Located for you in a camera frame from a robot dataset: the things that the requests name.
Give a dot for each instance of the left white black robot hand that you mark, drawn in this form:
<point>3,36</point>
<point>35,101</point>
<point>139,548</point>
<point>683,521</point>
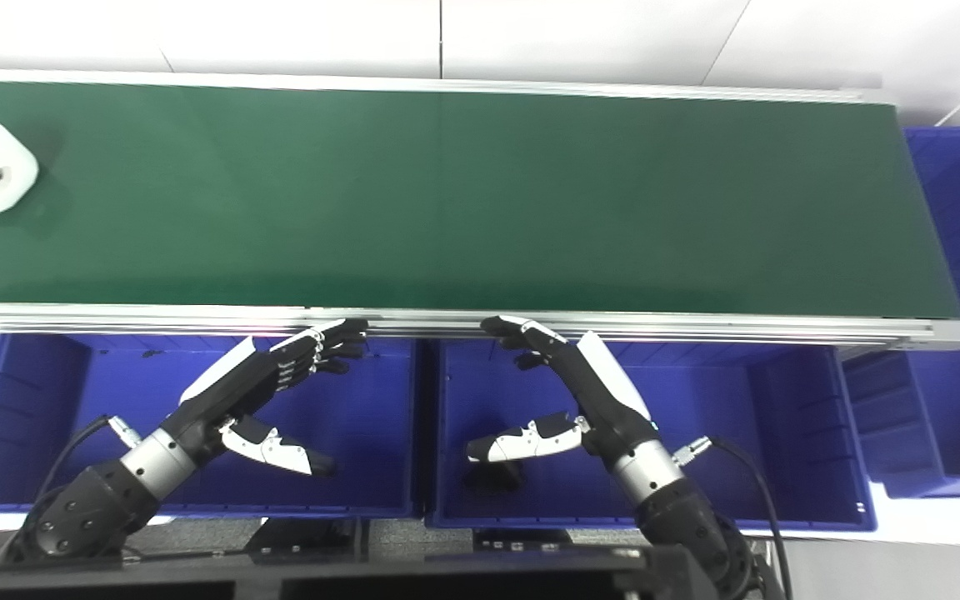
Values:
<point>234,392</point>

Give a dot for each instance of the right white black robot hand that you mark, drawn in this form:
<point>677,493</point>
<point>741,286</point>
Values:
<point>592,387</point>

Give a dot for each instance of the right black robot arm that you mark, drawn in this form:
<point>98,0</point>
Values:
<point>688,517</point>

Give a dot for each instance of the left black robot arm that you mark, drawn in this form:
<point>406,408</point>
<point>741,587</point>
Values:
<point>97,500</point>

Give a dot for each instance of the green conveyor belt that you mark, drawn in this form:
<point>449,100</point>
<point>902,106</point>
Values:
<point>697,327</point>
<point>480,200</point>

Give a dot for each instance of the black robot torso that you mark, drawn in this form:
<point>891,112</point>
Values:
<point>363,579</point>

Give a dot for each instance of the black mounting bracket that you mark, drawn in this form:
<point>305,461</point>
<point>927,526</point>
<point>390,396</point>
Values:
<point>305,535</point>
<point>522,540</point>

